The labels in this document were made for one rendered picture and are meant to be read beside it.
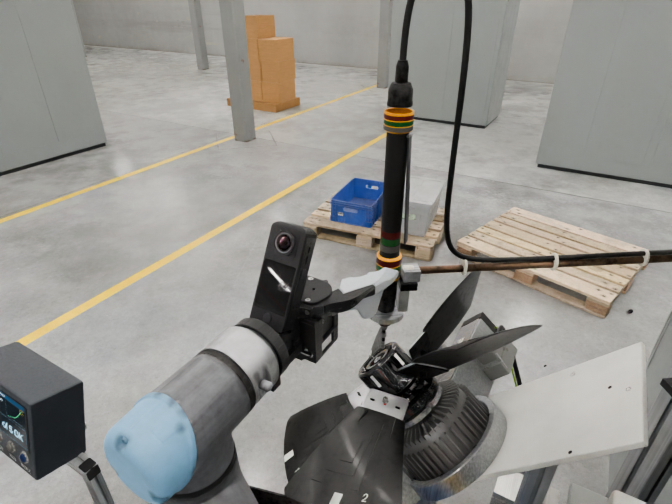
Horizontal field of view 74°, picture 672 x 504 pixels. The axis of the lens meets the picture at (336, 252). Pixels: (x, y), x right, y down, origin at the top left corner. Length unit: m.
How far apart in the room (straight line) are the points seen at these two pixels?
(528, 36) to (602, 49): 6.90
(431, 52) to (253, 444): 6.83
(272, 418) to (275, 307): 2.09
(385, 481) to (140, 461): 0.55
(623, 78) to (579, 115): 0.55
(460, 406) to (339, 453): 0.30
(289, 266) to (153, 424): 0.19
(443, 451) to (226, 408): 0.69
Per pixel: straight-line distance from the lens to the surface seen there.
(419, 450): 1.05
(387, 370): 1.01
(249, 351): 0.44
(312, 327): 0.50
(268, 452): 2.42
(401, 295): 0.80
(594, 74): 6.11
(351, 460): 0.90
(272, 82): 8.93
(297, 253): 0.46
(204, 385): 0.41
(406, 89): 0.66
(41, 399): 1.11
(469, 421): 1.05
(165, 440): 0.39
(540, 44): 12.86
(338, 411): 1.13
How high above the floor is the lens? 1.95
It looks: 30 degrees down
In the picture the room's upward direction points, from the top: straight up
